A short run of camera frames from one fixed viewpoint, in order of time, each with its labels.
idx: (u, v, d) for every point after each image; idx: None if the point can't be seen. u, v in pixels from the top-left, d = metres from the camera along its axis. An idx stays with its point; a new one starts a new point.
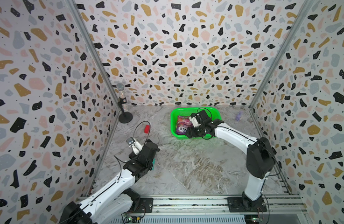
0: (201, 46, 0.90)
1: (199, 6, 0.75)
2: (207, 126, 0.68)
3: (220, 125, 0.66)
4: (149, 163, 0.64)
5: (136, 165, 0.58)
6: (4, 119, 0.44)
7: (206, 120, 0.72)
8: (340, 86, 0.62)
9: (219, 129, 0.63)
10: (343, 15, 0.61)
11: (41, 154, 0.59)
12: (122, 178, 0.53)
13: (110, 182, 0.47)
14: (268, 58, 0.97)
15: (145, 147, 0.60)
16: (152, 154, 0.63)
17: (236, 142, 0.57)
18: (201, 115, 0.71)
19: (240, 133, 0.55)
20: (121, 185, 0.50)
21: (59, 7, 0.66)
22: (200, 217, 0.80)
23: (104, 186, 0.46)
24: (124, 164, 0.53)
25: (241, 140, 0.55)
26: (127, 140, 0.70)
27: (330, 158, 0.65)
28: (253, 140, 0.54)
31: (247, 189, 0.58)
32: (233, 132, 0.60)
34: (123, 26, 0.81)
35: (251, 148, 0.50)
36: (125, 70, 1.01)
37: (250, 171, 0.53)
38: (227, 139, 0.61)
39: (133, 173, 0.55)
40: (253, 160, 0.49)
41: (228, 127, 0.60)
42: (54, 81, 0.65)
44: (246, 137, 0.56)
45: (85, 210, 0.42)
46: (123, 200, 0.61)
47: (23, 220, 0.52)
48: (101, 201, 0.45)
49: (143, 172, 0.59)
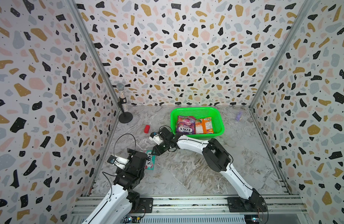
0: (201, 46, 0.90)
1: (199, 6, 0.75)
2: (170, 141, 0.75)
3: (180, 137, 0.76)
4: (140, 172, 0.64)
5: (126, 177, 0.58)
6: (4, 119, 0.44)
7: (169, 136, 0.81)
8: (340, 86, 0.62)
9: (180, 142, 0.73)
10: (343, 15, 0.61)
11: (41, 154, 0.59)
12: (114, 194, 0.52)
13: (102, 202, 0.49)
14: (268, 58, 0.97)
15: (135, 158, 0.61)
16: (142, 164, 0.63)
17: (194, 148, 0.67)
18: (164, 132, 0.79)
19: (196, 140, 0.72)
20: (114, 202, 0.50)
21: (59, 7, 0.66)
22: (200, 217, 0.79)
23: (96, 207, 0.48)
24: (115, 179, 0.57)
25: (198, 146, 0.66)
26: (108, 160, 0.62)
27: (330, 158, 0.65)
28: (205, 143, 0.65)
31: (237, 191, 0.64)
32: (191, 140, 0.71)
34: (123, 26, 0.81)
35: (205, 150, 0.61)
36: (125, 70, 1.01)
37: (214, 168, 0.63)
38: (188, 147, 0.70)
39: (124, 187, 0.54)
40: (210, 159, 0.59)
41: (186, 137, 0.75)
42: (54, 81, 0.65)
44: (200, 143, 0.67)
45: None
46: (121, 206, 0.60)
47: (23, 220, 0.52)
48: None
49: (136, 184, 0.59)
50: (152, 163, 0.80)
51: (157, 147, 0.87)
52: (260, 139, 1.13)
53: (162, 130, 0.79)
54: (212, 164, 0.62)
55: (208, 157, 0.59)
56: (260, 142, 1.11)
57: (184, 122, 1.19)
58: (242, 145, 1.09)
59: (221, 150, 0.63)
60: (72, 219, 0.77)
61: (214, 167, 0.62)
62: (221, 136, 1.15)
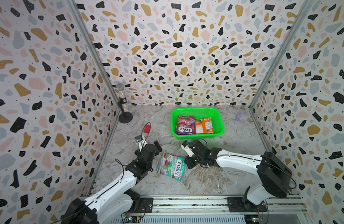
0: (201, 46, 0.90)
1: (199, 6, 0.75)
2: (207, 160, 0.65)
3: (219, 154, 0.63)
4: (149, 164, 0.66)
5: (137, 166, 0.61)
6: (4, 119, 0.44)
7: (205, 153, 0.68)
8: (340, 86, 0.62)
9: (221, 159, 0.60)
10: (343, 15, 0.61)
11: (41, 153, 0.58)
12: (125, 178, 0.55)
13: (113, 181, 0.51)
14: (268, 58, 0.97)
15: (144, 150, 0.61)
16: (151, 156, 0.64)
17: (242, 166, 0.53)
18: (198, 148, 0.66)
19: (243, 157, 0.55)
20: (123, 185, 0.52)
21: (59, 7, 0.66)
22: (200, 217, 0.79)
23: (107, 185, 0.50)
24: (127, 166, 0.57)
25: (247, 164, 0.51)
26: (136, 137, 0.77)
27: (330, 158, 0.65)
28: (258, 160, 0.50)
31: (250, 194, 0.64)
32: (235, 157, 0.57)
34: (123, 26, 0.81)
35: (261, 170, 0.46)
36: (125, 70, 1.01)
37: (276, 193, 0.47)
38: (232, 165, 0.57)
39: (134, 174, 0.57)
40: (270, 182, 0.45)
41: (228, 152, 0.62)
42: (54, 81, 0.65)
44: (250, 158, 0.52)
45: (90, 206, 0.43)
46: (123, 200, 0.61)
47: (23, 220, 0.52)
48: (105, 199, 0.46)
49: (144, 175, 0.61)
50: (180, 172, 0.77)
51: (189, 159, 0.77)
52: (260, 139, 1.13)
53: (194, 145, 0.67)
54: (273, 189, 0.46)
55: (269, 178, 0.44)
56: (260, 142, 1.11)
57: (184, 122, 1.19)
58: (242, 145, 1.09)
59: (281, 168, 0.47)
60: None
61: (274, 192, 0.47)
62: (221, 136, 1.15)
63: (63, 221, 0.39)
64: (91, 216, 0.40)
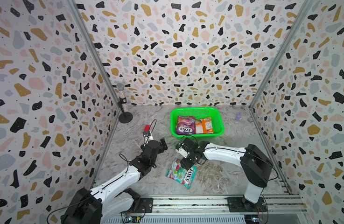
0: (201, 46, 0.90)
1: (199, 6, 0.75)
2: (195, 153, 0.67)
3: (207, 147, 0.65)
4: (152, 160, 0.66)
5: (140, 163, 0.62)
6: (4, 119, 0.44)
7: (193, 147, 0.71)
8: (340, 86, 0.62)
9: (208, 151, 0.62)
10: (343, 15, 0.61)
11: (41, 154, 0.59)
12: (129, 172, 0.56)
13: (118, 175, 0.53)
14: (268, 58, 0.97)
15: (147, 146, 0.62)
16: (154, 153, 0.64)
17: (228, 157, 0.55)
18: (187, 143, 0.71)
19: (228, 149, 0.57)
20: (128, 179, 0.53)
21: (59, 7, 0.66)
22: (200, 217, 0.79)
23: (112, 178, 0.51)
24: (131, 162, 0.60)
25: (232, 156, 0.53)
26: (144, 132, 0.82)
27: (330, 158, 0.65)
28: (242, 152, 0.52)
31: (247, 193, 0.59)
32: (221, 150, 0.59)
34: (123, 26, 0.81)
35: (245, 161, 0.48)
36: (125, 70, 1.01)
37: (256, 183, 0.50)
38: (219, 157, 0.59)
39: (138, 170, 0.58)
40: (251, 172, 0.47)
41: (215, 145, 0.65)
42: (54, 81, 0.65)
44: (235, 150, 0.55)
45: (96, 196, 0.44)
46: (124, 198, 0.61)
47: (23, 220, 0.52)
48: (110, 190, 0.47)
49: (148, 171, 0.62)
50: (191, 179, 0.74)
51: (186, 160, 0.79)
52: (260, 139, 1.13)
53: (185, 142, 0.71)
54: (254, 179, 0.49)
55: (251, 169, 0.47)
56: (260, 142, 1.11)
57: (184, 122, 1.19)
58: (242, 145, 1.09)
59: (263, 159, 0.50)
60: None
61: (256, 182, 0.49)
62: (221, 136, 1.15)
63: (67, 209, 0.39)
64: (96, 205, 0.41)
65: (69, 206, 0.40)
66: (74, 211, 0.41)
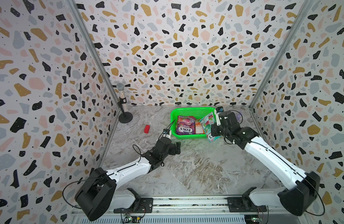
0: (201, 46, 0.90)
1: (199, 6, 0.75)
2: (235, 135, 0.55)
3: (255, 141, 0.52)
4: (162, 156, 0.68)
5: (151, 157, 0.64)
6: (4, 119, 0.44)
7: (234, 128, 0.58)
8: (340, 86, 0.62)
9: (255, 147, 0.50)
10: (343, 15, 0.61)
11: (41, 153, 0.58)
12: (141, 162, 0.58)
13: (131, 163, 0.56)
14: (268, 58, 0.97)
15: (159, 142, 0.64)
16: (165, 149, 0.66)
17: (277, 169, 0.46)
18: (230, 119, 0.56)
19: (284, 162, 0.46)
20: (139, 168, 0.55)
21: (59, 7, 0.66)
22: (200, 217, 0.79)
23: (125, 164, 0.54)
24: (143, 154, 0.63)
25: (284, 171, 0.44)
26: (164, 129, 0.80)
27: (330, 158, 0.65)
28: (301, 176, 0.43)
31: (254, 193, 0.65)
32: (273, 155, 0.48)
34: (123, 26, 0.81)
35: (299, 187, 0.40)
36: (125, 70, 1.01)
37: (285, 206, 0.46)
38: (264, 160, 0.49)
39: (150, 163, 0.60)
40: (295, 199, 0.41)
41: (267, 146, 0.51)
42: (54, 81, 0.65)
44: (291, 169, 0.44)
45: (111, 176, 0.46)
46: (128, 194, 0.61)
47: (23, 220, 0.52)
48: (123, 174, 0.49)
49: (157, 165, 0.64)
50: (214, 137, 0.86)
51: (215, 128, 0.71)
52: None
53: (228, 116, 0.57)
54: (288, 203, 0.44)
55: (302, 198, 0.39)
56: None
57: (184, 122, 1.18)
58: None
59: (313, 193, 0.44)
60: (72, 218, 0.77)
61: (288, 206, 0.45)
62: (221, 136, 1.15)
63: (84, 185, 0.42)
64: (110, 185, 0.43)
65: (87, 180, 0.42)
66: (89, 188, 0.43)
